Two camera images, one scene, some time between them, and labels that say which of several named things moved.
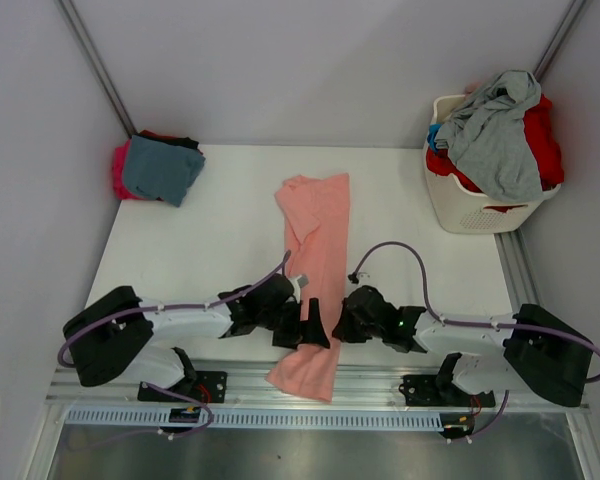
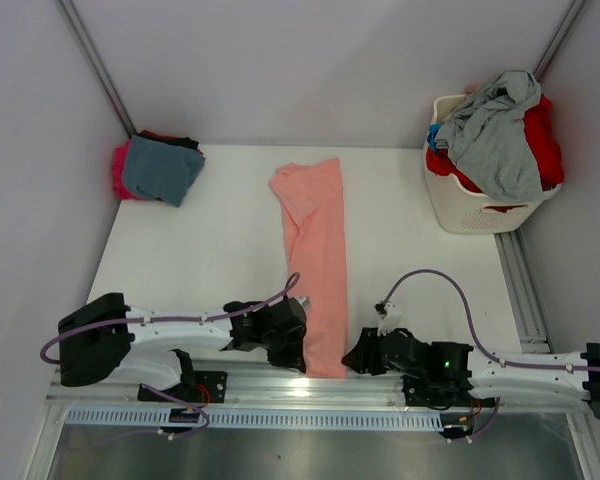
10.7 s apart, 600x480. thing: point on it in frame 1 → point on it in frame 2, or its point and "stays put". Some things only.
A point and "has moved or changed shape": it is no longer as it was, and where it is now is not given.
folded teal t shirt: (156, 170) stays put
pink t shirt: (315, 213) has moved or changed shape
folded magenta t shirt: (120, 186) stays put
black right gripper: (344, 332) → (363, 355)
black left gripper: (306, 331) → (294, 357)
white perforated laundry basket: (461, 209) stays put
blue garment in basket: (433, 129) stays put
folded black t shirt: (184, 142) stays put
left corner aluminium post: (106, 78) stays put
